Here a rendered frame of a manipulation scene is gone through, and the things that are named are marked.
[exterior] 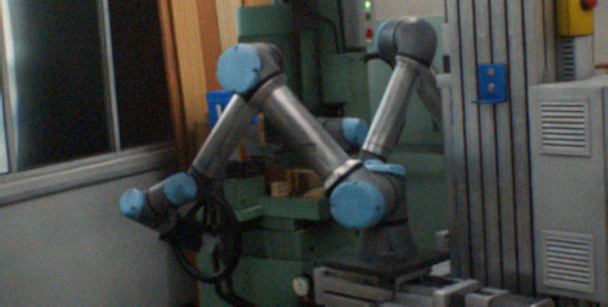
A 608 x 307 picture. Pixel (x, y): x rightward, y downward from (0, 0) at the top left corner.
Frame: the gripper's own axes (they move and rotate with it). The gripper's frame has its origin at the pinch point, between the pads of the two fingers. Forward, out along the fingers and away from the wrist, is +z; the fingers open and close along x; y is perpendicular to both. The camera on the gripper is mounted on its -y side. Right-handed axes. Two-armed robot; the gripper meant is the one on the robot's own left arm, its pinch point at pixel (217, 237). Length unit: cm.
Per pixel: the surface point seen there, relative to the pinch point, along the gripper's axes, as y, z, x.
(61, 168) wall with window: -36, 52, -151
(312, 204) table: -17.0, 17.5, 15.8
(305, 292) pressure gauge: 7.1, 24.3, 16.1
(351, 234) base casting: -17, 46, 11
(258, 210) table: -13.9, 16.9, -3.0
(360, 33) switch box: -80, 32, 6
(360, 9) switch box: -88, 28, 6
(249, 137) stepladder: -66, 86, -81
